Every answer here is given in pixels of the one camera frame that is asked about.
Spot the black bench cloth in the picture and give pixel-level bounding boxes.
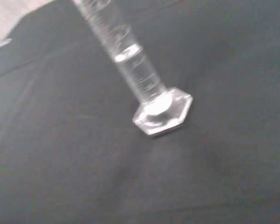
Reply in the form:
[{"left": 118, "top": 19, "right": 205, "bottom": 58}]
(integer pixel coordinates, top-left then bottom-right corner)
[{"left": 0, "top": 0, "right": 280, "bottom": 224}]

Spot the clear tape piece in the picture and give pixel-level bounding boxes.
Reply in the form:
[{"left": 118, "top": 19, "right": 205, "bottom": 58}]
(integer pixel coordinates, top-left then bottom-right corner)
[{"left": 0, "top": 38, "right": 13, "bottom": 49}]

